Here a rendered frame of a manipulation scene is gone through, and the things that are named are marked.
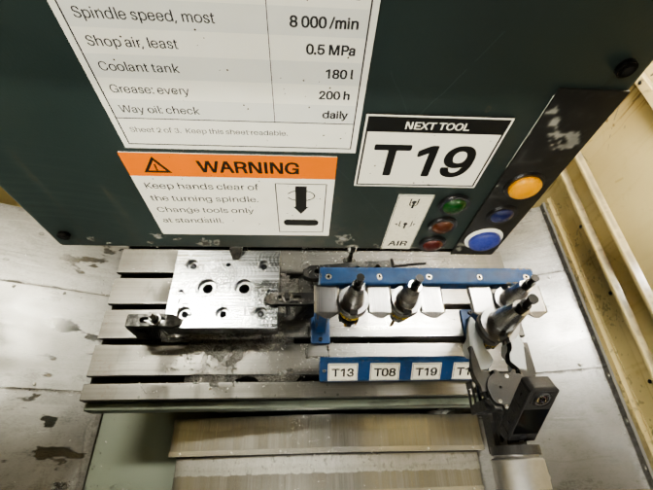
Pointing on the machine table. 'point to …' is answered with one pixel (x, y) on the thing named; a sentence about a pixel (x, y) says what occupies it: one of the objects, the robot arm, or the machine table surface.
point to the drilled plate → (239, 272)
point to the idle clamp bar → (340, 266)
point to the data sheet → (226, 70)
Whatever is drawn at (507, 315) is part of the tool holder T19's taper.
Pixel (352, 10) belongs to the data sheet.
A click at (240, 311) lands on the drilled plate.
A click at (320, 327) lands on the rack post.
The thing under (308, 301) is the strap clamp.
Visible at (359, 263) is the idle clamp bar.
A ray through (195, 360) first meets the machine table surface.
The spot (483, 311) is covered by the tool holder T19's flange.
